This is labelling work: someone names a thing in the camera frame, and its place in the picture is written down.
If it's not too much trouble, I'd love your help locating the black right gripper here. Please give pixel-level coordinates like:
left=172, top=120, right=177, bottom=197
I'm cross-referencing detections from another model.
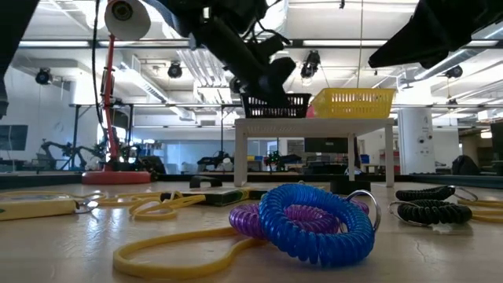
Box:
left=368, top=0, right=503, bottom=70

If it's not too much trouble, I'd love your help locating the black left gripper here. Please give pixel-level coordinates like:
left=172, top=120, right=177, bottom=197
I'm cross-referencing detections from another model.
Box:
left=188, top=16, right=298, bottom=108

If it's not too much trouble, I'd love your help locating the black plastic basket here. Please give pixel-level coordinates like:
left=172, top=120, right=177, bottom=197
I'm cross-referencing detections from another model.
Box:
left=240, top=92, right=312, bottom=119

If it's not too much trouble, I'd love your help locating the yellow plastic basket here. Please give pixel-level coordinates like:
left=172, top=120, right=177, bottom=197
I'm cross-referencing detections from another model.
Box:
left=310, top=87, right=397, bottom=120

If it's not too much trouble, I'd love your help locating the small black plastic clip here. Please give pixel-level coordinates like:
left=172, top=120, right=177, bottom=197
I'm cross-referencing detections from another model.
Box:
left=189, top=175, right=223, bottom=189

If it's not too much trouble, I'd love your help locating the yellow green crayon box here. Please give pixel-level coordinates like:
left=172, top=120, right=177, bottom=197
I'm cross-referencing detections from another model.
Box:
left=171, top=186, right=269, bottom=208
left=0, top=197, right=79, bottom=222

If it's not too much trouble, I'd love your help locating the purple coil keychain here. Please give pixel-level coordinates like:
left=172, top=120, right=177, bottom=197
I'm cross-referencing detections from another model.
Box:
left=228, top=198, right=341, bottom=241

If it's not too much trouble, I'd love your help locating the black coil keychain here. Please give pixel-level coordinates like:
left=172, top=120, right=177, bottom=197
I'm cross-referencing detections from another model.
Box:
left=387, top=199, right=474, bottom=228
left=394, top=185, right=479, bottom=203

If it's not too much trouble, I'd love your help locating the blue coil keychain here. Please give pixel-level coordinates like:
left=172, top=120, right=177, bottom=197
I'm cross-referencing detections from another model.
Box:
left=258, top=182, right=376, bottom=269

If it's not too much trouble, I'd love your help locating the red desk lamp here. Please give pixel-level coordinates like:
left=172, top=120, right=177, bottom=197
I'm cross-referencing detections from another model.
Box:
left=81, top=0, right=152, bottom=186

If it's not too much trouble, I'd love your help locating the black ceiling spotlight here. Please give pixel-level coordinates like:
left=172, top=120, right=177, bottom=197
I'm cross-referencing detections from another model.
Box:
left=299, top=50, right=322, bottom=79
left=167, top=61, right=184, bottom=79
left=445, top=64, right=464, bottom=79
left=34, top=67, right=53, bottom=86

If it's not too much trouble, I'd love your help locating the white perforated metal shelf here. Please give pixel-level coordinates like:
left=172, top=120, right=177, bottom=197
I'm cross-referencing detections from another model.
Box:
left=233, top=116, right=395, bottom=189

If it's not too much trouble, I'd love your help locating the black background equipment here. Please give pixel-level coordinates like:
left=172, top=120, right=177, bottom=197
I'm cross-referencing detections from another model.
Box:
left=265, top=151, right=303, bottom=173
left=196, top=151, right=236, bottom=173

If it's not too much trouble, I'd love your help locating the black television screen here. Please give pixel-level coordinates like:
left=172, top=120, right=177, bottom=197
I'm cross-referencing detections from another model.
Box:
left=303, top=137, right=358, bottom=155

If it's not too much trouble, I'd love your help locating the white round column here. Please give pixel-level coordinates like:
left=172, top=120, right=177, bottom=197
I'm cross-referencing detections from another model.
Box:
left=396, top=106, right=438, bottom=176

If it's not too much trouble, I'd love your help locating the black bag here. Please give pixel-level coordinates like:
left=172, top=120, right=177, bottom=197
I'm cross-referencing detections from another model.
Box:
left=450, top=154, right=481, bottom=176

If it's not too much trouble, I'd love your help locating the thin black cable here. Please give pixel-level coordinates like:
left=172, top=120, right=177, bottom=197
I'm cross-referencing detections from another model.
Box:
left=90, top=0, right=109, bottom=129

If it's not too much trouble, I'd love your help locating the black workstation frame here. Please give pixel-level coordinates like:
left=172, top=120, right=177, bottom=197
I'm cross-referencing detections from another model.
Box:
left=68, top=102, right=247, bottom=172

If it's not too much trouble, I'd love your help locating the black aluminium table frame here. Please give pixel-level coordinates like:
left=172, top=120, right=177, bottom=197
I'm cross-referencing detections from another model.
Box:
left=0, top=171, right=503, bottom=190

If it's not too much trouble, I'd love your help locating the dark wall monitor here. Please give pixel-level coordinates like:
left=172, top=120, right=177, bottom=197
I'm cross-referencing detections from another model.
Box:
left=0, top=124, right=29, bottom=152

